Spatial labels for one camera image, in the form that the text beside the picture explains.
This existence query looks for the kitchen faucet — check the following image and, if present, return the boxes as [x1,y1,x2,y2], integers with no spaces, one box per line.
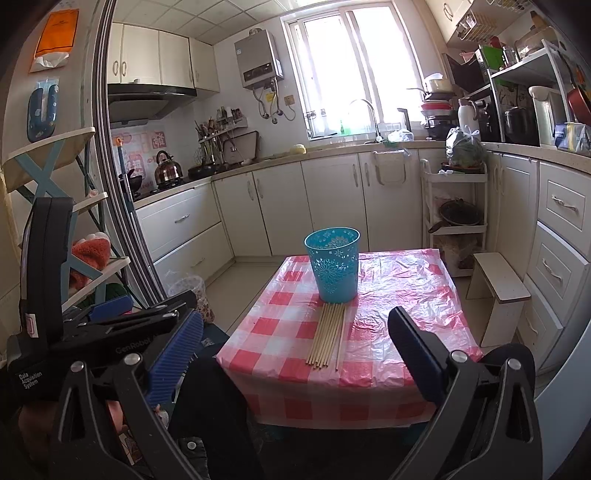
[351,97,385,143]

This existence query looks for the clear floral waste bin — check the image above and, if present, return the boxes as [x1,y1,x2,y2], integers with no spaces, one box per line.
[167,275,215,324]

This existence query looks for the red checkered plastic tablecloth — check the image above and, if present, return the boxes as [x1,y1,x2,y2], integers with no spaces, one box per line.
[217,249,483,429]

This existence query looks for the small white step stool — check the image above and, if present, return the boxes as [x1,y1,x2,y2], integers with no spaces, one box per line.
[467,252,531,348]

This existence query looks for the black wok pan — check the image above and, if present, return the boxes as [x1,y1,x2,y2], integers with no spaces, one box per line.
[119,169,143,195]

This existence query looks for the steel kettle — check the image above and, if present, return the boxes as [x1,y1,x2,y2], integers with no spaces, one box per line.
[154,150,183,188]

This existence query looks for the teal perforated plastic basket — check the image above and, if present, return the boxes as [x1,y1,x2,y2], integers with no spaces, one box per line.
[304,227,361,304]

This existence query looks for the white folding shelf rack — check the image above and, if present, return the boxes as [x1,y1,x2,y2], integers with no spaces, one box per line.
[2,127,130,311]

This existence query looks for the white tiered storage cart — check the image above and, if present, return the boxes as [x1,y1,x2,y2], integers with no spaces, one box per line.
[421,158,489,278]

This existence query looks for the white hanging door bin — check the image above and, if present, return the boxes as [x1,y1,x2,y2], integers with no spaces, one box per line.
[373,149,410,186]

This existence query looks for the range hood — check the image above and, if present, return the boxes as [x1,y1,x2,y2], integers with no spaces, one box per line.
[107,83,197,124]

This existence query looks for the green vegetables plastic bag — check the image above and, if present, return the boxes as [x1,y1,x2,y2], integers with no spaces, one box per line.
[446,126,487,169]

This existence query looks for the stacked bowls and pots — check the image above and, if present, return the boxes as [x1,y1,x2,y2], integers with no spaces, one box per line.
[420,73,458,141]

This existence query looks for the white thermos jug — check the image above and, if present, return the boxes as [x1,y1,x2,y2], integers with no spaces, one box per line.
[458,98,480,139]

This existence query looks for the gas water heater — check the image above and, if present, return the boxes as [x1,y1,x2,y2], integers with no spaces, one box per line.
[235,30,283,89]

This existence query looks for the orange paper bag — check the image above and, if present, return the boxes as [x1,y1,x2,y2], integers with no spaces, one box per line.
[29,9,79,73]

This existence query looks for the white electric kettle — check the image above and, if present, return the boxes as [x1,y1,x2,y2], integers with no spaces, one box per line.
[529,86,567,148]

